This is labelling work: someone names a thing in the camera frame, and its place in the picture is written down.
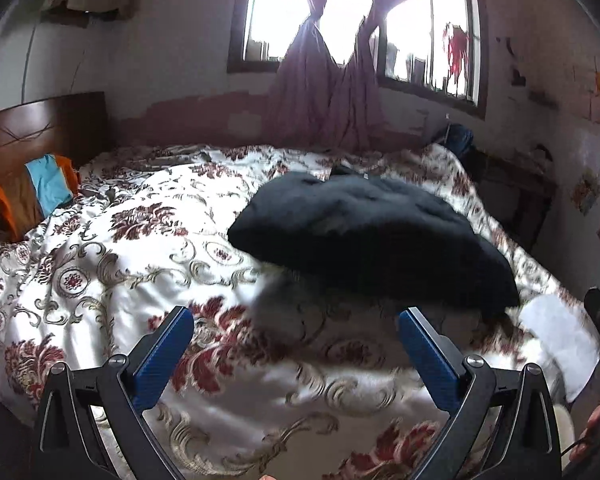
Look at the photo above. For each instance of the person's right hand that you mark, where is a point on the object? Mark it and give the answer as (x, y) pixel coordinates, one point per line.
(591, 432)

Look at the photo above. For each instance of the blue cloth bundle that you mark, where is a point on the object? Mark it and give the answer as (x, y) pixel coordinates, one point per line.
(457, 137)

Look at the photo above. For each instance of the orange blue brown pillow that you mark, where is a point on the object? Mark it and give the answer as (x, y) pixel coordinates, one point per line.
(45, 185)

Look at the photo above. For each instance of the red hanging garment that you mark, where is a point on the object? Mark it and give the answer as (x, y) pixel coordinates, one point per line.
(456, 50)

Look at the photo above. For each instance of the purple curtain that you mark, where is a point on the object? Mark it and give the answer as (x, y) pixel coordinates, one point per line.
(357, 95)
(305, 85)

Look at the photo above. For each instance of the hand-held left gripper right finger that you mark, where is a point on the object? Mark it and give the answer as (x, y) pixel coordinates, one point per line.
(427, 357)

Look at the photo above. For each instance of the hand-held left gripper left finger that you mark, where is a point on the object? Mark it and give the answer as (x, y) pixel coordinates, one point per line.
(162, 355)

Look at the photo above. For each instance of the black hooded jacket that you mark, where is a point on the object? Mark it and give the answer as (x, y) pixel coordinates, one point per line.
(370, 235)

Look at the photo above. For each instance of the brown wooden headboard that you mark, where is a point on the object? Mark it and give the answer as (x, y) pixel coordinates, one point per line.
(40, 125)

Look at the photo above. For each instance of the dark framed window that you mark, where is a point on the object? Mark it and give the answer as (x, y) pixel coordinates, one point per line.
(275, 10)

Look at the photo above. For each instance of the white cloth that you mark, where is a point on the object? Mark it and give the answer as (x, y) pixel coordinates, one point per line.
(560, 340)

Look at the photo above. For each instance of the floral white red bedspread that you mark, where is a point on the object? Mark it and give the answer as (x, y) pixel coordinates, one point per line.
(145, 260)

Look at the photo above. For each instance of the dark wooden side table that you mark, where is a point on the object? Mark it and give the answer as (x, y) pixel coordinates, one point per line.
(522, 195)

